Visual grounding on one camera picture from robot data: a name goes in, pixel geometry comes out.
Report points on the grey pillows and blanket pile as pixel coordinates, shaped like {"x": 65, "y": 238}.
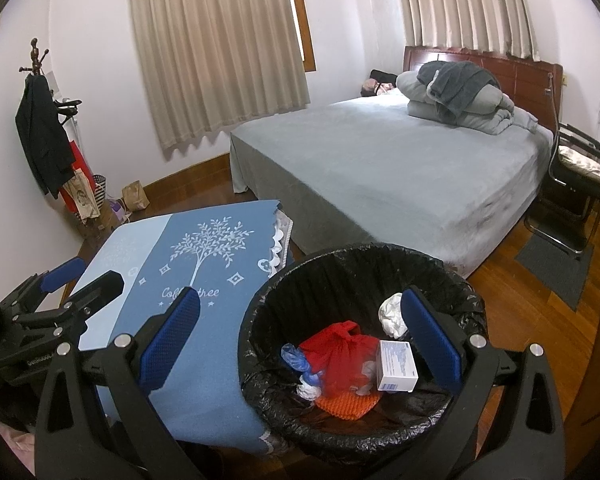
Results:
{"x": 485, "y": 115}

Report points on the wooden window frame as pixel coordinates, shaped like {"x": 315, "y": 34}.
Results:
{"x": 302, "y": 20}

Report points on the orange knitted cloth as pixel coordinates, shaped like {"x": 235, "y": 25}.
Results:
{"x": 347, "y": 405}

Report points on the grey floor mat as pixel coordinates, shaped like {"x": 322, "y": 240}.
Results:
{"x": 555, "y": 270}

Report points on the black trash bin with liner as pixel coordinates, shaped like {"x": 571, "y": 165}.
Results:
{"x": 330, "y": 285}

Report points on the brown paper bag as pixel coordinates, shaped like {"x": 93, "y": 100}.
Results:
{"x": 135, "y": 196}

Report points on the red cloth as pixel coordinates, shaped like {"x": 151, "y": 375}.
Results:
{"x": 335, "y": 355}

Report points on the beige canvas tote bag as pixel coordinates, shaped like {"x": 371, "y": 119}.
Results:
{"x": 82, "y": 200}

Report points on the narrow beige curtain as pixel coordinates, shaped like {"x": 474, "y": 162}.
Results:
{"x": 465, "y": 5}

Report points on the wooden coat rack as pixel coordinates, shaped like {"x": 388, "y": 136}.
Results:
{"x": 34, "y": 52}

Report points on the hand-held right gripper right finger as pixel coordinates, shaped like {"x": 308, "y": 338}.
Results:
{"x": 432, "y": 340}

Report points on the brown cardboard box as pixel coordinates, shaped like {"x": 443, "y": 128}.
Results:
{"x": 100, "y": 230}

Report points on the blue tree-print tablecloth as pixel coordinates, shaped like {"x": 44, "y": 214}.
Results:
{"x": 210, "y": 360}

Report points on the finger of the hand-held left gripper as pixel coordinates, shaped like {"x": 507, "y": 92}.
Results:
{"x": 105, "y": 287}
{"x": 62, "y": 274}

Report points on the white cardboard box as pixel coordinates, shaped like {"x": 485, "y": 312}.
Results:
{"x": 397, "y": 365}

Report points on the white wall plate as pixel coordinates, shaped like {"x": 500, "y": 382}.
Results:
{"x": 53, "y": 82}

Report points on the dark grey blanket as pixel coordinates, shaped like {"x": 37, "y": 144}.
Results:
{"x": 455, "y": 82}

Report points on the brown wooden headboard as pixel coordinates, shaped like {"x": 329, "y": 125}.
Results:
{"x": 530, "y": 80}

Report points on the red bag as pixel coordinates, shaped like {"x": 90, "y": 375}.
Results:
{"x": 79, "y": 157}

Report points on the black metal chair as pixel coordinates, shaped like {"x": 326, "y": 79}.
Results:
{"x": 570, "y": 200}

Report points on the wide beige curtain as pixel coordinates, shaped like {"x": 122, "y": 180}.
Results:
{"x": 215, "y": 50}

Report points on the purple plastic item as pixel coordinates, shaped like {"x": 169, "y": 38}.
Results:
{"x": 116, "y": 210}

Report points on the black and pink bag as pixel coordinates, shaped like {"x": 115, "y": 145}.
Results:
{"x": 380, "y": 77}

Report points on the patterned chair cushion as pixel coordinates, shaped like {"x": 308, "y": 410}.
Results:
{"x": 585, "y": 162}

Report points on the blue plastic glove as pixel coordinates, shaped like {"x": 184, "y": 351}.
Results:
{"x": 292, "y": 355}

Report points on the white paper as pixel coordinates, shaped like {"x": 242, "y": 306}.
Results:
{"x": 310, "y": 389}
{"x": 392, "y": 315}

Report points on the bed with grey sheet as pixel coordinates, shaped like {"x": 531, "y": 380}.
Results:
{"x": 390, "y": 170}

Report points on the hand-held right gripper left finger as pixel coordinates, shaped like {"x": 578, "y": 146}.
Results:
{"x": 170, "y": 340}

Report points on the striped basket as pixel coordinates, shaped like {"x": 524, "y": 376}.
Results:
{"x": 100, "y": 192}

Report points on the black clothes hanger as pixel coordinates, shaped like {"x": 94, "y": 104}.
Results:
{"x": 70, "y": 102}

